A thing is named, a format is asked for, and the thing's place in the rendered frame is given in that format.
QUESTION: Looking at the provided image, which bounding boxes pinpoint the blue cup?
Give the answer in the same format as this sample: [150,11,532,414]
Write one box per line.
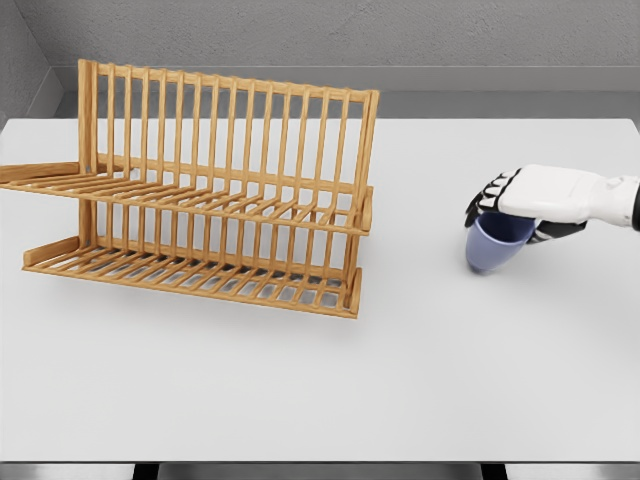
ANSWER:
[464,213,538,275]

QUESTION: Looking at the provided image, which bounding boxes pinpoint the wooden two-tier dish rack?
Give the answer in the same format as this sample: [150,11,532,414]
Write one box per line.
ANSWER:
[0,58,380,319]

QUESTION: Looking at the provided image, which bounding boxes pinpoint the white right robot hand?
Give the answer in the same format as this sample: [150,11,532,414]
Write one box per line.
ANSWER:
[463,164,604,245]

